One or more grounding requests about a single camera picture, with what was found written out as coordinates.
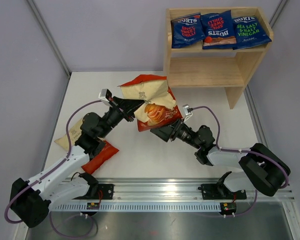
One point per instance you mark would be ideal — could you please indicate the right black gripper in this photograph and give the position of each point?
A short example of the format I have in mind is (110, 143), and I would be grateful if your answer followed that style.
(171, 131)

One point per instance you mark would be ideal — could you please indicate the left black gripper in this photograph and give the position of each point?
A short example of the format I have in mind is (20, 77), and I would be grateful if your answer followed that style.
(128, 107)

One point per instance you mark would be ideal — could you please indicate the cream orange cassava chips bag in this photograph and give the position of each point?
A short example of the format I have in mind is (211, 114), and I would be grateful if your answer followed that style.
(159, 103)

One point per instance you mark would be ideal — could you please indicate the blue Burts chilli bag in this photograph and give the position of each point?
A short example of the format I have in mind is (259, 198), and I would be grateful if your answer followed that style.
(187, 30)
(219, 31)

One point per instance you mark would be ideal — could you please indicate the blue Burts sea salt bag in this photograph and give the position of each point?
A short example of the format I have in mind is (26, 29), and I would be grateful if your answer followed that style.
(249, 32)

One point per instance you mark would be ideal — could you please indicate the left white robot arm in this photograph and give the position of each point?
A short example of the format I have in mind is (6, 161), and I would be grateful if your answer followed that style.
(32, 200)

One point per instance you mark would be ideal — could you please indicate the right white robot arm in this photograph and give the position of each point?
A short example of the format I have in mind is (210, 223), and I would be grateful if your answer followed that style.
(260, 169)

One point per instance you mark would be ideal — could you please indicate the wooden two-tier shelf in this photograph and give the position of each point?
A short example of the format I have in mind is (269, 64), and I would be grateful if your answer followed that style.
(227, 68)

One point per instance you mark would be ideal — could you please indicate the cream orange cassava bag left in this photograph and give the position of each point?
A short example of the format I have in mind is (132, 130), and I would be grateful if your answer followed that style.
(106, 153)

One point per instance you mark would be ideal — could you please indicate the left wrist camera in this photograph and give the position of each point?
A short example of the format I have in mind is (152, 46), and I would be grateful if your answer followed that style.
(105, 96)

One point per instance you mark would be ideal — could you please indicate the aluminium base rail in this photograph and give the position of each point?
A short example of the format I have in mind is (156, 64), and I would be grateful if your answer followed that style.
(160, 195)

